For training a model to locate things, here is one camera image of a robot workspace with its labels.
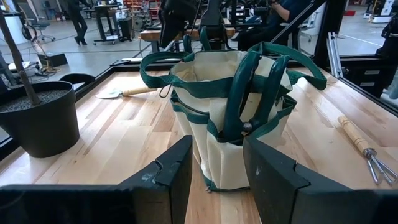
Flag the wooden handled steel hand rake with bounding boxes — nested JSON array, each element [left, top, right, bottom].
[[337, 115, 398, 187]]

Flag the wooden handled steel trowel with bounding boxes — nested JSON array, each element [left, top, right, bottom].
[[95, 86, 159, 100]]

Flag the office chair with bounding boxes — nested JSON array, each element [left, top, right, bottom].
[[18, 2, 56, 43]]

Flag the silver aluminium extrusion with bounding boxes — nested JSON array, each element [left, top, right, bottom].
[[326, 32, 344, 78]]

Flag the black box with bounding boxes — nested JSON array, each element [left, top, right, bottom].
[[37, 52, 68, 67]]

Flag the black aluminium table frame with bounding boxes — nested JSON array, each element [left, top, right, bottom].
[[0, 0, 398, 156]]

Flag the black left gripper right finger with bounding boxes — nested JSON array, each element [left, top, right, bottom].
[[242, 136, 353, 224]]

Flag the seated person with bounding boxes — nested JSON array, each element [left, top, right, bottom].
[[238, 0, 312, 51]]

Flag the green handled pruning shears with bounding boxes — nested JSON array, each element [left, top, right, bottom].
[[223, 50, 290, 142]]

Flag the standing person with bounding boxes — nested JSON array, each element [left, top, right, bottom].
[[67, 0, 91, 46]]

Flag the cream green gardening bag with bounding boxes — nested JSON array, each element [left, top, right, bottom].
[[139, 41, 328, 192]]

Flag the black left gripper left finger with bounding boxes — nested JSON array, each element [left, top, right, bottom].
[[119, 134, 194, 224]]

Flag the small black pot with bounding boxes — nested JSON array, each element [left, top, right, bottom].
[[58, 73, 96, 91]]

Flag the wooden workbench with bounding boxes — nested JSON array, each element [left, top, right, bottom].
[[139, 18, 236, 53]]

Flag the potted plant in black pot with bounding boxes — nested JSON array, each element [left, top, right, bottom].
[[0, 9, 81, 159]]

